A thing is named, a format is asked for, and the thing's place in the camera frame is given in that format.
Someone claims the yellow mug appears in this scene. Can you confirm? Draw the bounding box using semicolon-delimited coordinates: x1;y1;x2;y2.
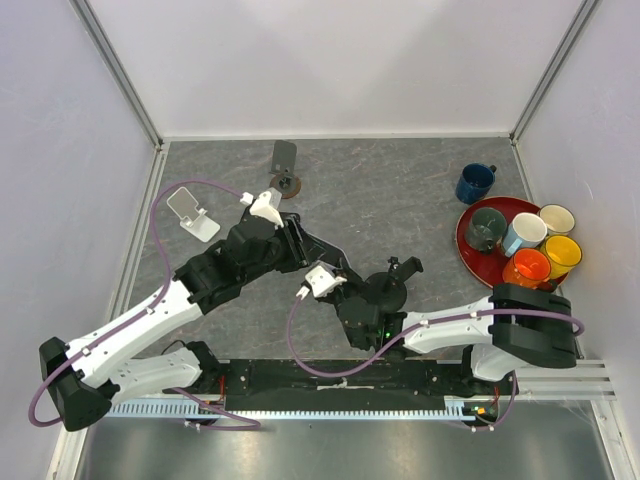
540;235;583;280

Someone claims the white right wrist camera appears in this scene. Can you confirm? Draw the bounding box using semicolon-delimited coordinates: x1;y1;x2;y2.
296;264;347;300

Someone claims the grey green mug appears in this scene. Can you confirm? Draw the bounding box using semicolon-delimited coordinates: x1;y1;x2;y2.
464;207;508;254

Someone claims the round wooden base phone stand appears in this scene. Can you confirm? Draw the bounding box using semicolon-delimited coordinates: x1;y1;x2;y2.
270;140;301;199

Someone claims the grey slotted cable duct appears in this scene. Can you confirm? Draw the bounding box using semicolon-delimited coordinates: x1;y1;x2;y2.
106;395;476;422

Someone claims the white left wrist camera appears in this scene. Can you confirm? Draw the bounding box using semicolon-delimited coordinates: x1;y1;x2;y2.
240;187;284;228

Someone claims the aluminium frame post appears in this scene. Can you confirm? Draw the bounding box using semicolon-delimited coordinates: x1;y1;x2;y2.
509;0;601;146
69;0;164;150

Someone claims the dark blue mug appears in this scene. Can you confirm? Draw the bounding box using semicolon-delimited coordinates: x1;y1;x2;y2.
455;163;497;205

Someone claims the white metal phone stand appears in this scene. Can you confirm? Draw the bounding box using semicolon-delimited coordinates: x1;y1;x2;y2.
166;186;220;243

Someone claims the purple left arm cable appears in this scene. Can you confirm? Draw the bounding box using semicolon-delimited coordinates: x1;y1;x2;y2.
27;179;264;432

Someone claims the aluminium frame post left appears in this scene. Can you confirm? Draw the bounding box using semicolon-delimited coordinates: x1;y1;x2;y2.
69;0;164;150

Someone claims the black clamp phone stand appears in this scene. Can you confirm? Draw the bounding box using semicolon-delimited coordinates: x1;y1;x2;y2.
364;256;424;314

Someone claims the white light blue mug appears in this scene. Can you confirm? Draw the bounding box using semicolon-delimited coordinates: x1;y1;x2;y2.
501;212;548;258

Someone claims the aluminium frame post right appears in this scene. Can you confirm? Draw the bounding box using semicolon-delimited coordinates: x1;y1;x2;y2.
509;0;601;146

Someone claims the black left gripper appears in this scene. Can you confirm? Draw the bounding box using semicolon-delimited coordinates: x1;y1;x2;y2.
241;215;328;285

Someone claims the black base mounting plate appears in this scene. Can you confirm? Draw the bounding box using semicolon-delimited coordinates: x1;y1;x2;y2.
162;357;519;412

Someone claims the red round tray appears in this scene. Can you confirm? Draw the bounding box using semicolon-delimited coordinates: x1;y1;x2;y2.
455;196;539;288

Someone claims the orange mug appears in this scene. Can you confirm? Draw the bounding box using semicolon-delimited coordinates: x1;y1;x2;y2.
502;248;558;293

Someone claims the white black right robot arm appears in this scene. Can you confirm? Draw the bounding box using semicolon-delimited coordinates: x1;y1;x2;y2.
323;283;584;394

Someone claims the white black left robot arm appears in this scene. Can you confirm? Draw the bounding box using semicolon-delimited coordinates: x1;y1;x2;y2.
39;208;366;432

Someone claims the cream mug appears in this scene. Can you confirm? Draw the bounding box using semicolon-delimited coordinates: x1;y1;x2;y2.
537;204;576;236

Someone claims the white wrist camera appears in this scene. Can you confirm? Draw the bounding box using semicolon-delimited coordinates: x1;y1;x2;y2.
296;264;347;300
240;187;284;228

